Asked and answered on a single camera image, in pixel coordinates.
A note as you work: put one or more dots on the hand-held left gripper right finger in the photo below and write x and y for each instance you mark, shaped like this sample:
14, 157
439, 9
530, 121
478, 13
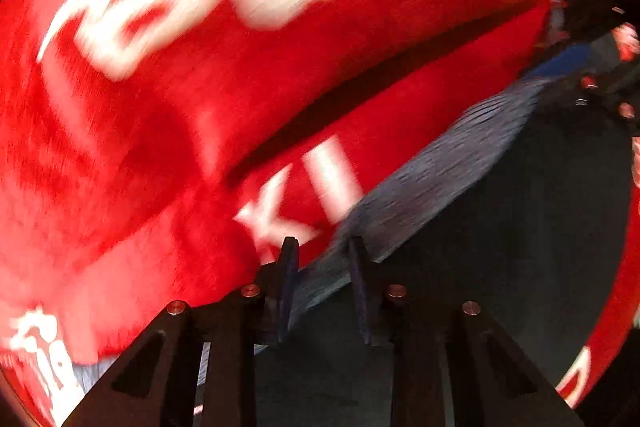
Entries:
358, 277

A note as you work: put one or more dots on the red printed blanket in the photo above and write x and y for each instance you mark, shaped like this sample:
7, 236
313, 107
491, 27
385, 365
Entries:
165, 117

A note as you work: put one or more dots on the dark pants with grey waistband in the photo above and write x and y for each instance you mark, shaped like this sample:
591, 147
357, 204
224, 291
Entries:
500, 232

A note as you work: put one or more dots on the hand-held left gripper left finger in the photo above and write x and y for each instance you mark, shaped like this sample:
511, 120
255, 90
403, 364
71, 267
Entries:
288, 272

